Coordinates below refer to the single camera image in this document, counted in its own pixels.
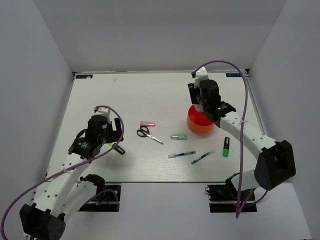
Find yellow highlighter marker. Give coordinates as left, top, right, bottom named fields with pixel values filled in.
left=108, top=142, right=126, bottom=156

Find black handled scissors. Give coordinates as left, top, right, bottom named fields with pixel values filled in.
left=136, top=125, right=164, bottom=145

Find pink correction tape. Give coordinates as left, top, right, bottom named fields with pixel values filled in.
left=139, top=121, right=156, bottom=128

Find green highlighter marker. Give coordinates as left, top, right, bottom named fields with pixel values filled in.
left=222, top=137, right=230, bottom=157

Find pink glue bottle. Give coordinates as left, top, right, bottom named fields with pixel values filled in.
left=194, top=104, right=204, bottom=113

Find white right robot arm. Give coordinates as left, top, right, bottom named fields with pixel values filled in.
left=188, top=79, right=296, bottom=200

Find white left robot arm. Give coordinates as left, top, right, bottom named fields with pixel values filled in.
left=19, top=114, right=124, bottom=240

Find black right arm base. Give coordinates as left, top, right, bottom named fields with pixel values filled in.
left=204, top=184, right=258, bottom=213

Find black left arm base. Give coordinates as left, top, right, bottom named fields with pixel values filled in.
left=78, top=185, right=122, bottom=213

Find orange round stationery organizer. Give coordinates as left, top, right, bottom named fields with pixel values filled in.
left=187, top=104, right=215, bottom=134

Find right blue corner label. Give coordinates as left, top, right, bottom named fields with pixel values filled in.
left=225, top=73, right=242, bottom=78

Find blue corner label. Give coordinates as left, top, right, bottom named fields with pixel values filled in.
left=225, top=73, right=242, bottom=78
left=75, top=74, right=93, bottom=79

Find green gel pen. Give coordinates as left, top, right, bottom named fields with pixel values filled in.
left=191, top=149, right=215, bottom=165

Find blue gel pen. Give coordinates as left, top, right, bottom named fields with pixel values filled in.
left=167, top=151, right=196, bottom=159

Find left blue corner label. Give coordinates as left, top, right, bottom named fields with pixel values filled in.
left=75, top=74, right=93, bottom=79

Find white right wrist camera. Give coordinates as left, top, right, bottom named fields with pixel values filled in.
left=191, top=66, right=209, bottom=88

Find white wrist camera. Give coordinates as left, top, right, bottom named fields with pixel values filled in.
left=191, top=66, right=209, bottom=88
left=94, top=106, right=111, bottom=124

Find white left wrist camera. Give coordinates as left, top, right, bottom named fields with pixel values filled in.
left=94, top=106, right=111, bottom=124

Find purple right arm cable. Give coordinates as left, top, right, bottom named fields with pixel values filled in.
left=192, top=59, right=270, bottom=219

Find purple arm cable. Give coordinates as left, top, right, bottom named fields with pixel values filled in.
left=192, top=59, right=270, bottom=219
left=1, top=105, right=125, bottom=236

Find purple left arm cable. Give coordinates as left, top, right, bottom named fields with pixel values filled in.
left=1, top=105, right=125, bottom=236

